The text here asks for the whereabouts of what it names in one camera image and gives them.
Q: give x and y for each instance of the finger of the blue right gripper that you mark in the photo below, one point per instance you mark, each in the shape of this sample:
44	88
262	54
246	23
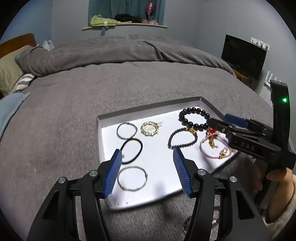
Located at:
234	120

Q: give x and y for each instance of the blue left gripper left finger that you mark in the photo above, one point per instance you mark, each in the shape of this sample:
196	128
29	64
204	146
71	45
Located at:
112	170

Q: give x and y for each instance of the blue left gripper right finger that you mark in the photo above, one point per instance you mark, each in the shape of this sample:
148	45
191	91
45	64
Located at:
183	174

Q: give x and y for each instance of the gold wreath hair clip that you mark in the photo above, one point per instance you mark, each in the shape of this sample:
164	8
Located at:
150	128

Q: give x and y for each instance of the right hand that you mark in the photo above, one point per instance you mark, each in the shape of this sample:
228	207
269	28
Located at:
282	176

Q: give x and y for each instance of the white shallow cardboard tray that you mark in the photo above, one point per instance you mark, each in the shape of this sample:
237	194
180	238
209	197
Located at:
148	173

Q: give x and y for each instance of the wooden tv stand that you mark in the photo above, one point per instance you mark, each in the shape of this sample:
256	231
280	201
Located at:
244	79

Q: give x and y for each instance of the black television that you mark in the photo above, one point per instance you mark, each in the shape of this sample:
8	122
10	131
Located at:
243	56

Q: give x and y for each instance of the grey bed cover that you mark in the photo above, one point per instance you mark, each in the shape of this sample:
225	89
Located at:
52	133

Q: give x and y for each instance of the striped pillow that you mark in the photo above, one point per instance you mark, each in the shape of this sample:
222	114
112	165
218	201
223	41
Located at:
24	81

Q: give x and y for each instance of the light blue blanket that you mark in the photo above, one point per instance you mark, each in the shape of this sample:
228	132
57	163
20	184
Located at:
9	105

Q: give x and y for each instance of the grey rolled duvet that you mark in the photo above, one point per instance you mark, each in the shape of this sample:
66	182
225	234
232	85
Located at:
114	49

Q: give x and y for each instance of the white plastic bag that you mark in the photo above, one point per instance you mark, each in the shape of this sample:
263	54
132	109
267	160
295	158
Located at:
48	45

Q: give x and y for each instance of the pink balloon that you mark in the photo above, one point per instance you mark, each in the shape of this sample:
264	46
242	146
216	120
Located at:
149	10

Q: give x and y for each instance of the wooden window sill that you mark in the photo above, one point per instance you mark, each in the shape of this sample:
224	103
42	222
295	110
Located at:
126	24

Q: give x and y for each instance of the olive green pillow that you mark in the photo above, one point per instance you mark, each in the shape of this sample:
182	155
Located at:
11	71

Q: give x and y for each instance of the green cloth on sill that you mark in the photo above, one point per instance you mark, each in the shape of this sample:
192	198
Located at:
99	21

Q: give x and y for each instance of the black cloth on sill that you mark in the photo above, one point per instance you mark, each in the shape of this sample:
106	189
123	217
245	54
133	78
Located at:
128	18

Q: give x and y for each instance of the teal window curtain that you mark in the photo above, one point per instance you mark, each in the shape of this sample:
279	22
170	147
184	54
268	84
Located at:
109	9

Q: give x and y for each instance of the wooden headboard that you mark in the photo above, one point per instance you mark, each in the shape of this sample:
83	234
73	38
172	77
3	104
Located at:
16	43

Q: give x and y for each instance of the white wall hooks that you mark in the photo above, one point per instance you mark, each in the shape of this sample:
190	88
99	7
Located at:
260	44

